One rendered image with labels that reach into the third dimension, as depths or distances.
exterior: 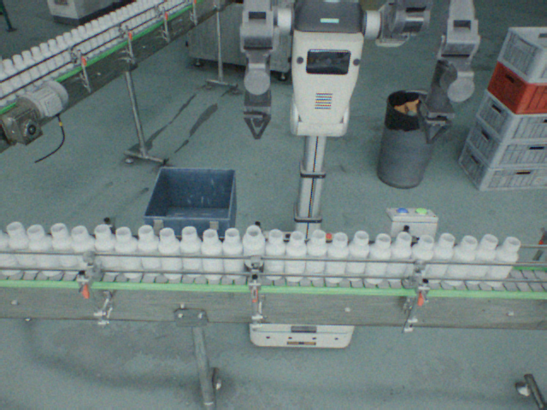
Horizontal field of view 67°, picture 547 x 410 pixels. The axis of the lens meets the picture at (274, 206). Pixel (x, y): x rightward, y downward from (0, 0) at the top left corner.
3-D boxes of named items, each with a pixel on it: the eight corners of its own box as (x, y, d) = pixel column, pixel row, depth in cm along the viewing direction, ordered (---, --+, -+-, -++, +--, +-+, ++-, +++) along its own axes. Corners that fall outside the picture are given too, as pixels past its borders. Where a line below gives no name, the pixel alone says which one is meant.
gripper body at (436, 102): (441, 101, 109) (449, 74, 104) (454, 120, 101) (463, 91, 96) (416, 100, 109) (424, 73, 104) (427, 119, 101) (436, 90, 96)
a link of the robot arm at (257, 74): (279, 22, 93) (239, 21, 93) (279, 39, 84) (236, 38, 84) (277, 74, 100) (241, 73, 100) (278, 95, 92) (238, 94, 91)
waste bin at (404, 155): (375, 192, 316) (394, 117, 275) (366, 159, 351) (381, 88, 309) (434, 194, 317) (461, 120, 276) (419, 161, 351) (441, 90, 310)
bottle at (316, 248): (317, 284, 120) (323, 245, 110) (299, 275, 123) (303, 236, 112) (326, 272, 124) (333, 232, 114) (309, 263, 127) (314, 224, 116)
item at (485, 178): (478, 192, 321) (489, 168, 307) (455, 162, 352) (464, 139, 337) (551, 189, 327) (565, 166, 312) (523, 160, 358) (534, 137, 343)
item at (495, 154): (489, 168, 307) (500, 143, 292) (464, 139, 337) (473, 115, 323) (565, 166, 313) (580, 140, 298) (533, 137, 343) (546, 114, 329)
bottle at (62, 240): (85, 274, 121) (67, 233, 110) (62, 277, 120) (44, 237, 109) (87, 259, 125) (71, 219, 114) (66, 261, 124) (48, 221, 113)
